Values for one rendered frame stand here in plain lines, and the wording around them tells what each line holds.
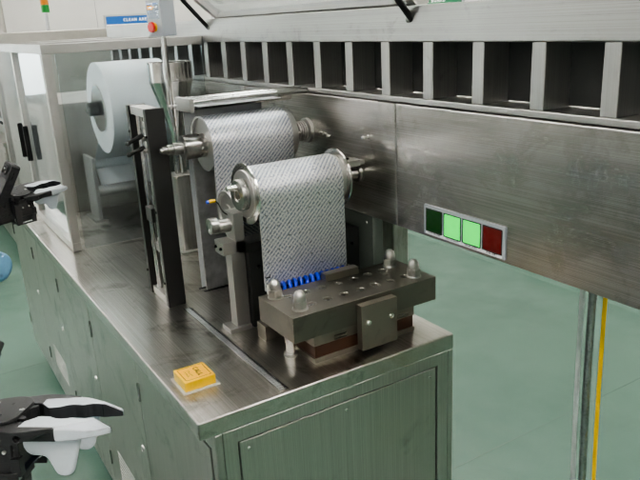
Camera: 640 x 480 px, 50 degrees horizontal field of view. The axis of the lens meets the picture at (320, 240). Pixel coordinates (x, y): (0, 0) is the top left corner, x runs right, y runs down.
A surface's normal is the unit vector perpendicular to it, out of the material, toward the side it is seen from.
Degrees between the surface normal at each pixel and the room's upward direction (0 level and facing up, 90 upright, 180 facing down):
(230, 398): 0
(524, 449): 0
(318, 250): 90
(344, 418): 90
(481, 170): 90
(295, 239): 90
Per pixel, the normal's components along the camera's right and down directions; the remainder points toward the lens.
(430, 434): 0.53, 0.23
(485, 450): -0.05, -0.95
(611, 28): -0.85, 0.20
